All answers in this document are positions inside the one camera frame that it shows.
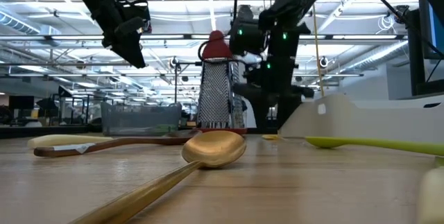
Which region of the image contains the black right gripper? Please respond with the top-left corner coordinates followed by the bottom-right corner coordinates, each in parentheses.
top-left (232, 43), bottom-right (315, 131)

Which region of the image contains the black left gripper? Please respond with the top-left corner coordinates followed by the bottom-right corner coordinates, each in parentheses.
top-left (102, 22), bottom-right (146, 69)

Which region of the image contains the gold metal spoon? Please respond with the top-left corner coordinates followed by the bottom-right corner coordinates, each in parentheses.
top-left (69, 130), bottom-right (248, 224)

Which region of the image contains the green spatula clear handle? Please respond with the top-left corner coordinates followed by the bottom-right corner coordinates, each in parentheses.
top-left (148, 123), bottom-right (178, 136)

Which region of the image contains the white plastic bin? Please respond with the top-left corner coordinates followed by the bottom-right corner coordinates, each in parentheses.
top-left (279, 93), bottom-right (444, 146)

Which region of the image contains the brown wooden spoon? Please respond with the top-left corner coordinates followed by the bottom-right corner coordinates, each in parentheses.
top-left (33, 128), bottom-right (203, 158)

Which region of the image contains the lime green silicone spoon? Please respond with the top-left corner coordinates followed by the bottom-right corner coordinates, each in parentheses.
top-left (304, 136), bottom-right (444, 158)

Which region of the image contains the grey translucent plastic bin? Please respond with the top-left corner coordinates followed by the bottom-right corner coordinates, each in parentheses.
top-left (101, 101), bottom-right (183, 137)

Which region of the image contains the black computer monitor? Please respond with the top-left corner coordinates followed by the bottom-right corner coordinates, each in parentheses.
top-left (418, 0), bottom-right (444, 60)

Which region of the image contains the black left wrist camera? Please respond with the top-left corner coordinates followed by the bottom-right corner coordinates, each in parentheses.
top-left (116, 16), bottom-right (153, 34)

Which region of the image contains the steel box grater red handle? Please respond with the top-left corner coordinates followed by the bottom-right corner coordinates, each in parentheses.
top-left (196, 30), bottom-right (248, 136)

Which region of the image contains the yellow hanging cord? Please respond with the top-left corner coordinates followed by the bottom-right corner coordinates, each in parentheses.
top-left (311, 3), bottom-right (325, 98)

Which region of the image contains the black aluminium table frame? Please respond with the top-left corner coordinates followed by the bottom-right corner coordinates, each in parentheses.
top-left (0, 125), bottom-right (278, 140)

